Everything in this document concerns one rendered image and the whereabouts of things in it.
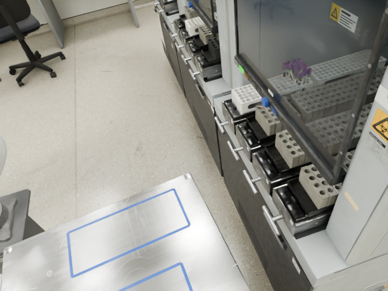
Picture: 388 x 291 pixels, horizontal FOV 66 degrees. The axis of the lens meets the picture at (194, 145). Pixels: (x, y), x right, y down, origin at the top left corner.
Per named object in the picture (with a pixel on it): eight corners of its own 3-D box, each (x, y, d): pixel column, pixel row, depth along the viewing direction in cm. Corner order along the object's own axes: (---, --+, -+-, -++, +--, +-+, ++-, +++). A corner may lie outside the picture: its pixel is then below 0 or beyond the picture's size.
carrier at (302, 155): (303, 166, 93) (306, 153, 88) (297, 168, 92) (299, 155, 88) (286, 141, 100) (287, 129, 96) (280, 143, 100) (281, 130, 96)
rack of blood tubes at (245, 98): (298, 81, 124) (299, 68, 120) (311, 95, 117) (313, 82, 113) (231, 101, 121) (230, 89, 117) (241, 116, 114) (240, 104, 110)
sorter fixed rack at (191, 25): (234, 17, 172) (234, 7, 168) (241, 24, 166) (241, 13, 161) (186, 31, 170) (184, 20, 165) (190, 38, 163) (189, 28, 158)
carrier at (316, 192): (325, 209, 82) (330, 197, 77) (319, 211, 82) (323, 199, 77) (304, 177, 90) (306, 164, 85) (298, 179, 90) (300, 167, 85)
